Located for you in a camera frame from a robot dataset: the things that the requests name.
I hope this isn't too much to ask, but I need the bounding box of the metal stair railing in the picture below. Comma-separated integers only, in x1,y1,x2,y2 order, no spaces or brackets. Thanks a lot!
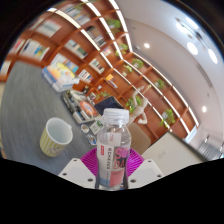
196,133,224,160

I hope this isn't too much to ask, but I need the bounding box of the dark magazine stack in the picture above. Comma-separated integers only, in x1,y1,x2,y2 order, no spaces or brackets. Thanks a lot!
60,89,101,125

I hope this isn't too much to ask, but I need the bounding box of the beige chair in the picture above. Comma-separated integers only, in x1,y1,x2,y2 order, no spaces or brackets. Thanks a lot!
128,122,152,156

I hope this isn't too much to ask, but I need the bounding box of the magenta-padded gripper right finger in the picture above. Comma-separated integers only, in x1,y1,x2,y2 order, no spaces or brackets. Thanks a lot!
126,147,165,190

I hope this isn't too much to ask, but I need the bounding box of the white partition with dark top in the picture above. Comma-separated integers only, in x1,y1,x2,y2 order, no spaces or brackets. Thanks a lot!
141,131,208,171

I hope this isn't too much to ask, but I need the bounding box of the wooden artist mannequin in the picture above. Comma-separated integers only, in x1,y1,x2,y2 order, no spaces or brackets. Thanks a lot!
126,84,153,126

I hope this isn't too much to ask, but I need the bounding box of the ceiling chandelier with round lamps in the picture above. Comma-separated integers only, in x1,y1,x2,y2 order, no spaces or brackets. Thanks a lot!
175,16,219,66

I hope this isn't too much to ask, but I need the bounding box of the clear plastic water bottle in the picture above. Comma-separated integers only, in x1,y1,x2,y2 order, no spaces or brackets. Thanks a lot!
95,107,132,192

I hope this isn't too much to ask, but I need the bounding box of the colourful book stack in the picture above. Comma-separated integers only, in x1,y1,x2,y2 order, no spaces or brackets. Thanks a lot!
41,62,81,93

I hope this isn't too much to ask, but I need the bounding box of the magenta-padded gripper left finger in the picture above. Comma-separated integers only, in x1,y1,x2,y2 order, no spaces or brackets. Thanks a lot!
58,148,100,190

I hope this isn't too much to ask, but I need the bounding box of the wooden shelf unit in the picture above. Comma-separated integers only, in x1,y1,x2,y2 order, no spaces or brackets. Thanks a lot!
0,0,201,141

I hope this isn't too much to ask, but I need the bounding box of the yellow striped cup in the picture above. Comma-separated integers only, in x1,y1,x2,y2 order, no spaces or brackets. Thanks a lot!
39,116,74,158

